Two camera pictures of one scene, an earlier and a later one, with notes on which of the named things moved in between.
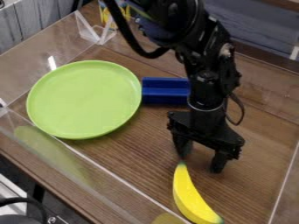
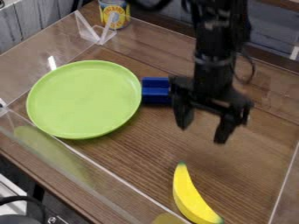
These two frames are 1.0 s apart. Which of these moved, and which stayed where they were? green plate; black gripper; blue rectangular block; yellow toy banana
Moved: black gripper
Stayed: green plate; blue rectangular block; yellow toy banana
